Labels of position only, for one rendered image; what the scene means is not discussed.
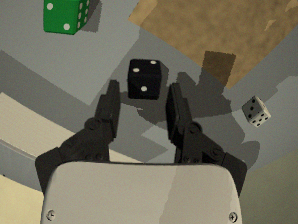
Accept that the green die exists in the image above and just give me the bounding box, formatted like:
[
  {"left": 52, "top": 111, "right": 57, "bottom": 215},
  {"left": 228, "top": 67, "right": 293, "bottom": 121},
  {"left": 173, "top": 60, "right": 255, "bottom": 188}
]
[{"left": 43, "top": 0, "right": 90, "bottom": 35}]

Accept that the white die with black pips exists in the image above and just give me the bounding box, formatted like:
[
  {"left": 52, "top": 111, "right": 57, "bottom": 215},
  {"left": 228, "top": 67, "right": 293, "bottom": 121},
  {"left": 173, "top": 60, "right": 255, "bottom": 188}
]
[{"left": 242, "top": 96, "right": 271, "bottom": 127}]

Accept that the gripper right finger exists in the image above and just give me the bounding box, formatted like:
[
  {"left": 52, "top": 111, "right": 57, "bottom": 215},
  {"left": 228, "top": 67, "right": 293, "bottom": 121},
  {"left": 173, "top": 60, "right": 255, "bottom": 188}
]
[{"left": 165, "top": 83, "right": 247, "bottom": 198}]

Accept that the tan mottled mat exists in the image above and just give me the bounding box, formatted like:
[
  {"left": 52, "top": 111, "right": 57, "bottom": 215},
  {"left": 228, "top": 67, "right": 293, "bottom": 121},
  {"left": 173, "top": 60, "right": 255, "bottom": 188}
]
[{"left": 128, "top": 0, "right": 298, "bottom": 89}]

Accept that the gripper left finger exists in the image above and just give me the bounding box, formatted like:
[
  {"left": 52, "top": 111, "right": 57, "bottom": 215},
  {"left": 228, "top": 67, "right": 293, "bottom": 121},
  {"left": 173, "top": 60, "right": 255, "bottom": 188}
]
[{"left": 35, "top": 80, "right": 121, "bottom": 195}]

